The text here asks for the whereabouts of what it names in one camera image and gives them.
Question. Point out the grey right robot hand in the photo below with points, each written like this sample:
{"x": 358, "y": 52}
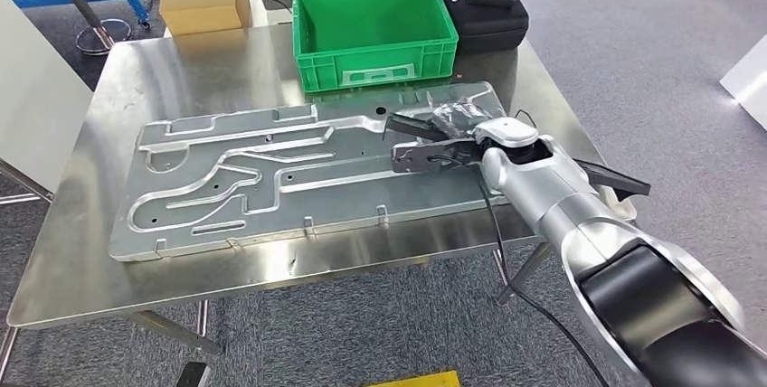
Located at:
{"x": 464, "y": 115}

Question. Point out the black plastic mounting panel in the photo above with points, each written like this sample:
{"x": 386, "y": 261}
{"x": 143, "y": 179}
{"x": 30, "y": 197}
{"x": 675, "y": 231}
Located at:
{"x": 413, "y": 127}

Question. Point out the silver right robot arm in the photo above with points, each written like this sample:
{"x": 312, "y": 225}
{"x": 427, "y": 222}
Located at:
{"x": 569, "y": 204}

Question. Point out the stainless steel workbench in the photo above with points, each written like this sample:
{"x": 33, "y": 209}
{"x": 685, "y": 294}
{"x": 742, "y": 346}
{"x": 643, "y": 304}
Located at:
{"x": 180, "y": 73}

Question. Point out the black carrying case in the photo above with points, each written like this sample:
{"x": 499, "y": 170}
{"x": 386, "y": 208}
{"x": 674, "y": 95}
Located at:
{"x": 491, "y": 28}

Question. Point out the green plastic crate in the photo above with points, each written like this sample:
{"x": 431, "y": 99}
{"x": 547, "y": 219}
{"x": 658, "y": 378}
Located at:
{"x": 371, "y": 67}

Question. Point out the stamped grey metal panel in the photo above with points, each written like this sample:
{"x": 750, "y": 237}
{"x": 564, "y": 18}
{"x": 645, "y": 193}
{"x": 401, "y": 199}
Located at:
{"x": 299, "y": 192}

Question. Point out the yellow floor tape square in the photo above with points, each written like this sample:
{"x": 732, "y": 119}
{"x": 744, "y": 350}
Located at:
{"x": 419, "y": 379}

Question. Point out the white panel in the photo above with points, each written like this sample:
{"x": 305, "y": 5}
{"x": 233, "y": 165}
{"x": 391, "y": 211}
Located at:
{"x": 749, "y": 82}

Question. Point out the black robot foot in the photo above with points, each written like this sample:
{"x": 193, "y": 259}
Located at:
{"x": 192, "y": 375}

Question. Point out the white cabinet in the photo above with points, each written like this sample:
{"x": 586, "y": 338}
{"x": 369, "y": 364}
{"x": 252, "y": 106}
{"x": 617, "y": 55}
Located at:
{"x": 36, "y": 103}

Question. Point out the chrome stanchion post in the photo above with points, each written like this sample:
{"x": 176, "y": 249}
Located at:
{"x": 99, "y": 37}

